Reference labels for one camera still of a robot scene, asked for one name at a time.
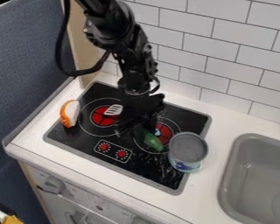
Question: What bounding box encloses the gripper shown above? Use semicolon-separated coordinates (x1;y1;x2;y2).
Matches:
101;90;167;138

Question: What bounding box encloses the green toy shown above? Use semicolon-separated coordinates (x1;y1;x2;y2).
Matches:
141;129;166;153

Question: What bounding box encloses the toy stove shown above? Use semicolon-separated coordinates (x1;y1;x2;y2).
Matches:
41;80;214;196

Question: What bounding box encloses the orange and white toy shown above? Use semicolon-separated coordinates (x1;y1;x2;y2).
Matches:
59;99;82;130

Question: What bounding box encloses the grey can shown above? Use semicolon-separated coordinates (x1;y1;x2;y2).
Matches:
166;131;211;174

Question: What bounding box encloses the wooden board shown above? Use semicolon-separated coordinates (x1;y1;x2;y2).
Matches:
64;0;122;89

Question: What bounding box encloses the toy sink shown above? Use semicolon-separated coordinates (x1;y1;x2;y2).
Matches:
217;132;280;224

